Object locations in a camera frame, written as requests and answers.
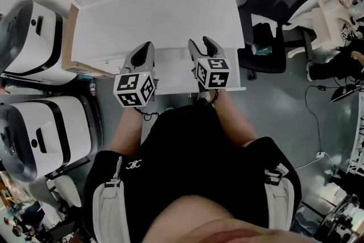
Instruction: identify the grey chair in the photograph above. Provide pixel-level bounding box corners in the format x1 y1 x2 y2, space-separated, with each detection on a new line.
28 175 83 210

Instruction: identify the cluttered work table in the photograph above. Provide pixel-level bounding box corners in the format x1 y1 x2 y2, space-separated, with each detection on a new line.
312 182 364 243

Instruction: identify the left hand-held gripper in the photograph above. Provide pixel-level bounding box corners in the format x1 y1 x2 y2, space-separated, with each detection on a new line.
113 41 160 109

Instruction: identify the black and green device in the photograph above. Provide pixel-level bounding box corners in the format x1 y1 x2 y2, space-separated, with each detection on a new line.
330 84 358 103

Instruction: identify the green bottle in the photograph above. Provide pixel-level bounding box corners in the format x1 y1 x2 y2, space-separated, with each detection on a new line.
251 44 273 56

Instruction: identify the person's right forearm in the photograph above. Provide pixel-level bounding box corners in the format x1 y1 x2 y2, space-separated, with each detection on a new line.
212 89 260 149

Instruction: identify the person's left forearm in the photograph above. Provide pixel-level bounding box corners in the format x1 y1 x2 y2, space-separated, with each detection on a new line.
107 106 144 159

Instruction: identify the black power cable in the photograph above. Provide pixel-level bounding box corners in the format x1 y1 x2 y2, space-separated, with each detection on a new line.
304 84 342 153

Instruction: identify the person's white shoe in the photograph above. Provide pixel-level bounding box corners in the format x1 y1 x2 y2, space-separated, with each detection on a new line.
197 90 217 105

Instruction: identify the person's black shirt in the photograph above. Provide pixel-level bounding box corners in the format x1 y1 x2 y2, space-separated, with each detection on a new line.
81 105 303 243

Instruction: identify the beige backpack strap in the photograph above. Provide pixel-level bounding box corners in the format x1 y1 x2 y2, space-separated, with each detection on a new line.
93 155 130 243
263 162 296 231

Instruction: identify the white floor cable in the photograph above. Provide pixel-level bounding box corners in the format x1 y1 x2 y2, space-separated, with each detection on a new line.
294 153 341 177

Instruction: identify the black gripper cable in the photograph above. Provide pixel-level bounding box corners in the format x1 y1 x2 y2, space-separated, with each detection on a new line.
133 106 160 122

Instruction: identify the black wrist strap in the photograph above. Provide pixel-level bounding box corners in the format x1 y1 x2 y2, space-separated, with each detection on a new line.
209 89 220 106

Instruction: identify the brown cardboard box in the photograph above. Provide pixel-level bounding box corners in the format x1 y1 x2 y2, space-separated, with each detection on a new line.
60 3 115 79

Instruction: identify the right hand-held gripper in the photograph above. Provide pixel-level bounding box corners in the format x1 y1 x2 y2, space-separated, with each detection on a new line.
188 35 231 91

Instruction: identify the white and black appliance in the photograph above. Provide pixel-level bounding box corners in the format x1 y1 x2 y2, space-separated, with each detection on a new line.
0 0 78 85
0 95 101 183

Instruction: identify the white metal rack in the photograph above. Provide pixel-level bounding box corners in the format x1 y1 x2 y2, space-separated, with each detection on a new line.
346 92 364 176

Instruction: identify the white cloth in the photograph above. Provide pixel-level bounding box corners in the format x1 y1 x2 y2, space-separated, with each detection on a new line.
251 13 279 38

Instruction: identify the white vanity dresser with mirror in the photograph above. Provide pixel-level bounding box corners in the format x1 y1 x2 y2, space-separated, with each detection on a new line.
283 0 364 58

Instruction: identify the white desk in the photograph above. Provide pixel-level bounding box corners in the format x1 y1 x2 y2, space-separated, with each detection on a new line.
69 0 247 75

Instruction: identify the person's chin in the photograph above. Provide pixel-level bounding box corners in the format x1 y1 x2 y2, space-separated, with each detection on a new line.
141 194 322 243

